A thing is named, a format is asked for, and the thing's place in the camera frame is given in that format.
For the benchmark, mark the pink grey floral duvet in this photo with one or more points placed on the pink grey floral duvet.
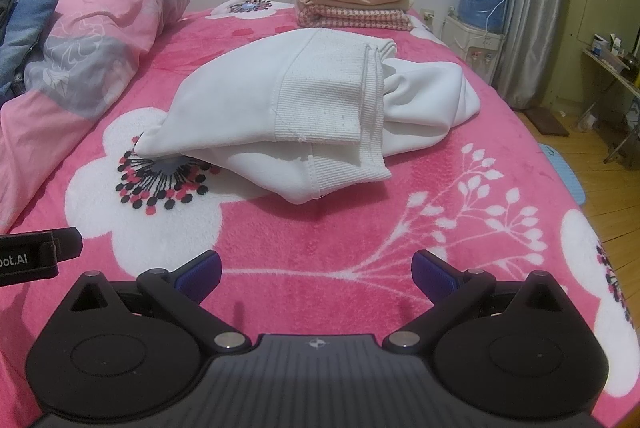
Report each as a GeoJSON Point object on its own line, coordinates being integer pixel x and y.
{"type": "Point", "coordinates": [85, 57]}

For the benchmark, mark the white water dispenser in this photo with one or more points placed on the white water dispenser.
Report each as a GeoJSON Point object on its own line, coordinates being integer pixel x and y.
{"type": "Point", "coordinates": [478, 48]}

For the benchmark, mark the brown floor mat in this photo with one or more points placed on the brown floor mat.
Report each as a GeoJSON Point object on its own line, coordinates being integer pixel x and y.
{"type": "Point", "coordinates": [545, 122]}

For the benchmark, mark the blue jeans pile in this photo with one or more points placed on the blue jeans pile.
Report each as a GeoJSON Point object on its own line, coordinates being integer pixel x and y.
{"type": "Point", "coordinates": [22, 24]}

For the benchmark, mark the light blue plastic stool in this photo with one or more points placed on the light blue plastic stool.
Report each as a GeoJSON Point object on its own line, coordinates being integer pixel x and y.
{"type": "Point", "coordinates": [565, 172]}

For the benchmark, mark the pink floral blanket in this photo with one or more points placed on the pink floral blanket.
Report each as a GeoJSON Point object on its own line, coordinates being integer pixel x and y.
{"type": "Point", "coordinates": [484, 197]}

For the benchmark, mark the white wall socket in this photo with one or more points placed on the white wall socket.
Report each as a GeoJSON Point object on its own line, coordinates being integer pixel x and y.
{"type": "Point", "coordinates": [428, 17]}

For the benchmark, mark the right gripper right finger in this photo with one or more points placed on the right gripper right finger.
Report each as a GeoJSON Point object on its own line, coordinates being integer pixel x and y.
{"type": "Point", "coordinates": [508, 348]}

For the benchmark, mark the pink checked folded blanket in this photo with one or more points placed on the pink checked folded blanket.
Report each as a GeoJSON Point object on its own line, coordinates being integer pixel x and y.
{"type": "Point", "coordinates": [324, 16]}

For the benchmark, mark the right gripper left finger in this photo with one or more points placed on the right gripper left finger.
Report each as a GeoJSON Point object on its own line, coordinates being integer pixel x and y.
{"type": "Point", "coordinates": [130, 348]}

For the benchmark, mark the white sweatshirt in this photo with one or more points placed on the white sweatshirt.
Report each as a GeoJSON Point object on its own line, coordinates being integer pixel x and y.
{"type": "Point", "coordinates": [311, 111]}

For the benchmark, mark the cluttered side table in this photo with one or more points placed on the cluttered side table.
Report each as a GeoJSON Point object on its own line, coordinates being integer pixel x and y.
{"type": "Point", "coordinates": [616, 78]}

